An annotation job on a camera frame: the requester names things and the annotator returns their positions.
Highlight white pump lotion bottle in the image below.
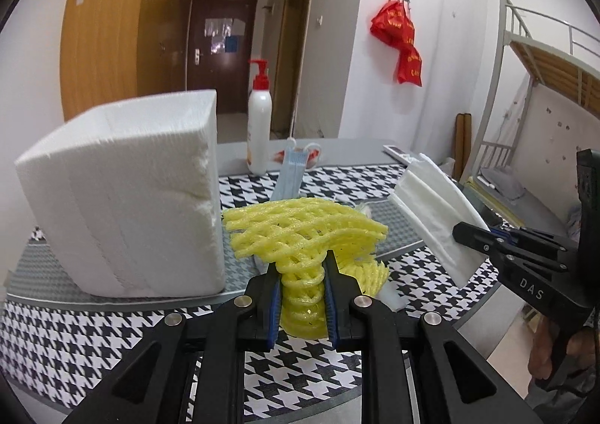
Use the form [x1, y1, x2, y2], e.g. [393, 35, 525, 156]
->
[246, 59, 273, 176]

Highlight white cloth packet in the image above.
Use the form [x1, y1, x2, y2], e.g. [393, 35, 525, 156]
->
[390, 154, 488, 288]

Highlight wooden side door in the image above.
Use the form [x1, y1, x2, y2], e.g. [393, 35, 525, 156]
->
[271, 0, 311, 138]

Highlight red snack packet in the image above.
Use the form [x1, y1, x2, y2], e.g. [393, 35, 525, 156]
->
[273, 143, 321, 169]

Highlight right hand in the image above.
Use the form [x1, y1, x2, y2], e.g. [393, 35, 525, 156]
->
[528, 314, 599, 398]

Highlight dark brown entrance door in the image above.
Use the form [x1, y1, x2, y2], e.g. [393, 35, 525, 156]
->
[187, 0, 257, 114]

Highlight red plastic bags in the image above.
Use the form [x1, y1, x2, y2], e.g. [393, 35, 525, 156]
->
[369, 0, 422, 87]

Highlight wooden wardrobe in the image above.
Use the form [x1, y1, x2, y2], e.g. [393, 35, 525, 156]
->
[60, 0, 191, 120]

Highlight wooden sticks pair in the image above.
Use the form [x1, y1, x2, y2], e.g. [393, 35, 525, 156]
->
[453, 113, 472, 181]

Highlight white remote control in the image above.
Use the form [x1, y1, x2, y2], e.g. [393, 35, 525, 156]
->
[382, 144, 419, 167]

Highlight white styrofoam box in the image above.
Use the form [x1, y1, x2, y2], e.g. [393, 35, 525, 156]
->
[15, 90, 225, 298]

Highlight white foam tube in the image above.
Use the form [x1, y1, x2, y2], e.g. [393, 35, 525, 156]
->
[377, 286, 406, 312]

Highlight metal bunk bed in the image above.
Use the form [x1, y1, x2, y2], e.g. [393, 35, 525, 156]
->
[460, 0, 599, 225]

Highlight blue face mask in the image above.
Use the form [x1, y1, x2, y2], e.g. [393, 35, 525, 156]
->
[270, 137, 321, 201]

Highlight yellow foam fruit net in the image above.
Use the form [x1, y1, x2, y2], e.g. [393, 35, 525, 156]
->
[223, 197, 389, 340]

